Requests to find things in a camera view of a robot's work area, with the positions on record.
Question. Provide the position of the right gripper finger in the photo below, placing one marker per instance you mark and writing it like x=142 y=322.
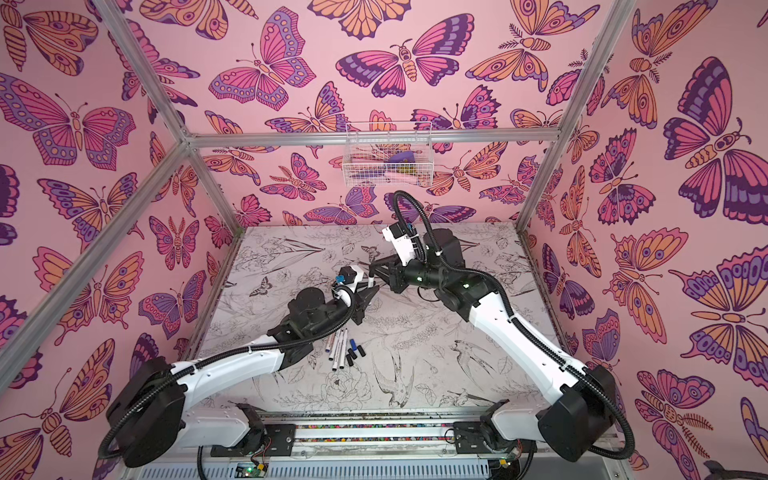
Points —
x=382 y=264
x=385 y=276
x=367 y=294

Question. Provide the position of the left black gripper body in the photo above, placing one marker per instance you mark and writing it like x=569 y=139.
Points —
x=330 y=316

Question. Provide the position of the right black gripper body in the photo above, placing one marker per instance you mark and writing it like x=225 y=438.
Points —
x=396 y=270

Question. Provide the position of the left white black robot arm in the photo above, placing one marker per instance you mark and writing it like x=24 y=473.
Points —
x=146 y=419

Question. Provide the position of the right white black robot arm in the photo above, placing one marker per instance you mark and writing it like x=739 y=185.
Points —
x=580 y=415

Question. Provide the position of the green circuit board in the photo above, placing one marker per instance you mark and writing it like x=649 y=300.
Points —
x=250 y=470

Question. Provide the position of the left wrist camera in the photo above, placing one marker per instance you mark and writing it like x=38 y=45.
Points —
x=351 y=276

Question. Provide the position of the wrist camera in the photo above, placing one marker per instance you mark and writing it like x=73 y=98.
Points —
x=351 y=276
x=406 y=242

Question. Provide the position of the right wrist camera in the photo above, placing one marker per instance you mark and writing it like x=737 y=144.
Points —
x=406 y=242

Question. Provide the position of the white wire basket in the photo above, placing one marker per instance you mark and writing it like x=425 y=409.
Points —
x=388 y=153

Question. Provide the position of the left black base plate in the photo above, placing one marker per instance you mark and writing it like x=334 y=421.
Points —
x=269 y=440

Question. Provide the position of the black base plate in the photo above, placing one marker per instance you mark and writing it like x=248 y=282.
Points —
x=269 y=440
x=475 y=437

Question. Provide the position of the white slotted cable duct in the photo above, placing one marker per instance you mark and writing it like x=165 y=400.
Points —
x=366 y=469

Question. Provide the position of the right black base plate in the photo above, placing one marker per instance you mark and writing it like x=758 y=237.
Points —
x=475 y=437

